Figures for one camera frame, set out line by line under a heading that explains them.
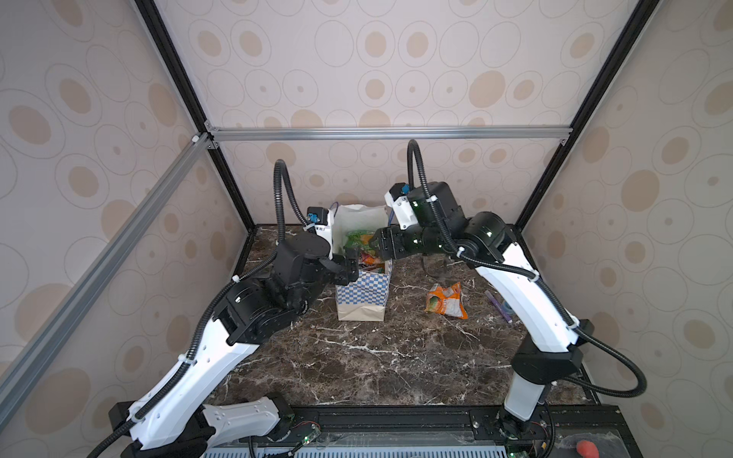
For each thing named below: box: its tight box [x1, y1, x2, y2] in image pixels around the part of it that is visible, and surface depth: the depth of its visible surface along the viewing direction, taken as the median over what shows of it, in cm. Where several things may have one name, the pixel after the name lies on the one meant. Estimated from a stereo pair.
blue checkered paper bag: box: [332, 204, 393, 322], surface depth 87 cm
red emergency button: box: [576, 439, 600, 458], surface depth 70 cm
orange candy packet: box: [424, 281, 468, 320], surface depth 94 cm
